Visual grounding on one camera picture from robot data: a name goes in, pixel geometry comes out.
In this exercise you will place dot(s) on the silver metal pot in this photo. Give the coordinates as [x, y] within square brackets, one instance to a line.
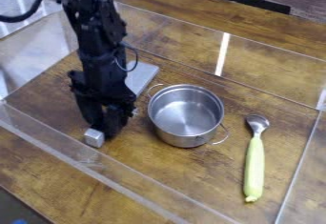
[186, 114]

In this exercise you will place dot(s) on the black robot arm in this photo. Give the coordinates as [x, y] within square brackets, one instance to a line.
[98, 26]

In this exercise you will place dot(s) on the black strip on table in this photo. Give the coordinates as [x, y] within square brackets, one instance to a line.
[266, 5]

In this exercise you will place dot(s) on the clear acrylic enclosure wall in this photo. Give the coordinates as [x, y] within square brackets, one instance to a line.
[193, 185]

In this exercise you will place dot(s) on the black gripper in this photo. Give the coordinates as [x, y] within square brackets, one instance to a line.
[99, 85]

